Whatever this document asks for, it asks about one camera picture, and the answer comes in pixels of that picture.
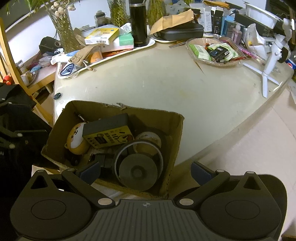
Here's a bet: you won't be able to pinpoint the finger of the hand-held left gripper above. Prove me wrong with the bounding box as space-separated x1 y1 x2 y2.
0 104 53 150
0 84 37 110

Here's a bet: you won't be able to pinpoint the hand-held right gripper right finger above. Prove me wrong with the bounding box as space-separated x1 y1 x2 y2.
176 161 272 209

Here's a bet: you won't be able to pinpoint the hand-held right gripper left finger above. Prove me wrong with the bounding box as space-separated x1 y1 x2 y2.
22 161 116 209

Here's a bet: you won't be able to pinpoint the amber tape roll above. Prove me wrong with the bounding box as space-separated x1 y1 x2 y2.
113 140 164 184

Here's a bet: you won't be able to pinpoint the brown cardboard box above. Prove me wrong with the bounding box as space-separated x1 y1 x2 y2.
41 100 185 198

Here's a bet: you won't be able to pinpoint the black adapter block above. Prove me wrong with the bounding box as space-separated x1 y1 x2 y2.
83 113 135 149

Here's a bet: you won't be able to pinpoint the black cylinder device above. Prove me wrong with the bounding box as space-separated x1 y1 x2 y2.
119 154 160 192

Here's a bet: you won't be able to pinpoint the black tape roll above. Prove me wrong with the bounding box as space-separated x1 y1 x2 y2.
135 128 167 150

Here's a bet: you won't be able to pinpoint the wooden chair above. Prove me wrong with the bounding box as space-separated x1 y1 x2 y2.
0 17 54 121

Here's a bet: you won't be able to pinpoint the yellow round toy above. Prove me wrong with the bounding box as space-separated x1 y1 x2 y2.
65 123 91 155

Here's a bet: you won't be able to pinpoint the blue rimmed face mask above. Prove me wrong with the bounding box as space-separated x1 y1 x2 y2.
60 65 76 77

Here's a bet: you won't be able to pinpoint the white blue printed leaflet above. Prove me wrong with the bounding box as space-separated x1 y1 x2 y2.
51 52 77 65

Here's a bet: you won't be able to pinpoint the glass vase with dried flowers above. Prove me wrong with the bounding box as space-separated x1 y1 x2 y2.
23 0 80 54

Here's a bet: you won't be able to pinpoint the orange packet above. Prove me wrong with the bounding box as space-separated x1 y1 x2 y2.
90 51 102 64

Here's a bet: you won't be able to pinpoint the thin brown stick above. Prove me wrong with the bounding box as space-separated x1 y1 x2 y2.
195 62 206 75

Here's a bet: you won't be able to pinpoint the yellow white carton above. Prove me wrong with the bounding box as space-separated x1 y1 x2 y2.
84 28 120 45

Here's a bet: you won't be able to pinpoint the red flat packet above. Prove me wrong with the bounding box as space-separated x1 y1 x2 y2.
102 49 134 58

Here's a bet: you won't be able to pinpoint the glass bowl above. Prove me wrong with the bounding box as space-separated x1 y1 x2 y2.
186 37 242 67

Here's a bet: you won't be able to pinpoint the small glass jar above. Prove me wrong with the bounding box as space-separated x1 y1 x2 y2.
96 13 108 26

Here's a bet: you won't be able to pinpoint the white paper sheet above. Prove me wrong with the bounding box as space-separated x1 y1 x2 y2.
288 85 296 105

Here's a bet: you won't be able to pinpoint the black packet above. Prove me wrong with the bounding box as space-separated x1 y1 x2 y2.
209 46 229 62

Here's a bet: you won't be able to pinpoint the green wipes pack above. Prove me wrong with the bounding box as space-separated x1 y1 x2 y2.
188 44 212 61

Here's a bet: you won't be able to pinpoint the green tissue pack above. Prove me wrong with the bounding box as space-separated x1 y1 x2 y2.
113 33 134 50

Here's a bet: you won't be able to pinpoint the pink patterned wrapper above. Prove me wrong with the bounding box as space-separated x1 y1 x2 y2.
237 45 257 61

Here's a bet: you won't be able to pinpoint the glass vase with bamboo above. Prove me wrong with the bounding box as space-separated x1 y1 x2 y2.
148 0 167 26
107 0 129 28

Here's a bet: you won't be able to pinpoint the brown wooden chopsticks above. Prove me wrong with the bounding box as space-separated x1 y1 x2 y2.
169 40 188 48

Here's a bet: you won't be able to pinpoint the white gimbal tripod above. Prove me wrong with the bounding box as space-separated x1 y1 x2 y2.
243 19 292 98

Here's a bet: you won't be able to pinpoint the white plastic tray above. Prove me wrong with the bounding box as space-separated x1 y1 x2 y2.
57 37 156 79

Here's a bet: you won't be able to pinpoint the black thermos bottle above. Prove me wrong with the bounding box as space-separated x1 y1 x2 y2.
129 0 148 47

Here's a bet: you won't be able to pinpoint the black zip case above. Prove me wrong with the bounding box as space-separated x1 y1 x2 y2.
154 23 204 41

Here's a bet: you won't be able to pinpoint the white plastic bag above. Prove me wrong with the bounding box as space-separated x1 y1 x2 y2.
245 23 272 58

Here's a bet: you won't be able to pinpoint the pink liquid bottle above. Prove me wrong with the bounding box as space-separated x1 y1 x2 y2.
231 22 243 45

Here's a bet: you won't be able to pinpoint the cola bottle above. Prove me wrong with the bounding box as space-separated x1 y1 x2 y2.
285 50 296 70

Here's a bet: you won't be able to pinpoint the blue product box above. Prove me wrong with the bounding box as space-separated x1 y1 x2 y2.
221 15 235 36

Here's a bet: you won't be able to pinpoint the black product box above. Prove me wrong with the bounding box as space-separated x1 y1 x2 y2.
211 6 223 34

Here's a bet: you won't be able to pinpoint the white product box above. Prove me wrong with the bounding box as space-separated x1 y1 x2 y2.
200 6 213 32

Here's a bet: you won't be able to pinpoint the manila envelope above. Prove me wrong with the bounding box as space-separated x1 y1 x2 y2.
150 9 195 35

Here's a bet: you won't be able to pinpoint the black rectangular device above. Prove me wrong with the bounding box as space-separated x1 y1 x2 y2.
235 13 275 29

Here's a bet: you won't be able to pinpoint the white food container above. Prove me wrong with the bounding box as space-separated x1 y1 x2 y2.
243 1 284 29

